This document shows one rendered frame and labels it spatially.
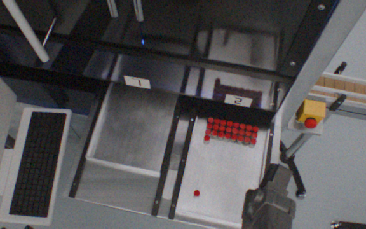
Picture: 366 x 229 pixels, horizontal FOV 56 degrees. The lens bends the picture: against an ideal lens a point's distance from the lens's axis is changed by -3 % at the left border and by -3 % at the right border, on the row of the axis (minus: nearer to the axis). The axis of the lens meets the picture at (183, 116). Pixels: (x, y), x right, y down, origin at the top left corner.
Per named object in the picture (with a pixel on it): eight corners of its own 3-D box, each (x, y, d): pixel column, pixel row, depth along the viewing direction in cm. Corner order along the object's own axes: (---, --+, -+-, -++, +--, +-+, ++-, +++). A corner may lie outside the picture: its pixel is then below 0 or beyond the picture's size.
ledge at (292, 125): (289, 96, 135) (290, 94, 133) (322, 102, 134) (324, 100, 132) (286, 129, 130) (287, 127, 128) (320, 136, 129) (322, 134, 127)
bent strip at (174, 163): (171, 158, 124) (171, 152, 118) (180, 159, 123) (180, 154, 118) (161, 197, 118) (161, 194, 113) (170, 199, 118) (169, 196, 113)
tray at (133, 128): (114, 76, 137) (112, 71, 133) (180, 88, 134) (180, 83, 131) (87, 159, 123) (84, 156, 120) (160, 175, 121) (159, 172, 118)
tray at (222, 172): (196, 118, 130) (197, 114, 126) (267, 132, 127) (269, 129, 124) (175, 212, 116) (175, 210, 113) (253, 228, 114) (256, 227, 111)
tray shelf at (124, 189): (103, 76, 139) (101, 74, 137) (282, 109, 133) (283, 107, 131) (63, 196, 120) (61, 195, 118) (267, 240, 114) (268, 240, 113)
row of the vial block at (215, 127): (206, 127, 128) (206, 122, 124) (255, 137, 126) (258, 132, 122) (204, 132, 127) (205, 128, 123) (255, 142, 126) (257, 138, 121)
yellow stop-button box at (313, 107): (298, 102, 123) (305, 93, 117) (319, 106, 123) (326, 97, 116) (297, 122, 120) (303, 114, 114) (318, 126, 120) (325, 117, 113)
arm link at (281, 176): (253, 201, 70) (291, 222, 69) (276, 152, 73) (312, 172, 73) (238, 205, 81) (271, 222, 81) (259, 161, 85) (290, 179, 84)
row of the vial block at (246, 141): (204, 133, 127) (205, 128, 123) (255, 143, 126) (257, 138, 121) (203, 138, 126) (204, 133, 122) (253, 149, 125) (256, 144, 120)
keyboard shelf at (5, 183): (7, 107, 143) (4, 105, 140) (73, 111, 142) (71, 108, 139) (-22, 219, 125) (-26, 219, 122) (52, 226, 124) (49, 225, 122)
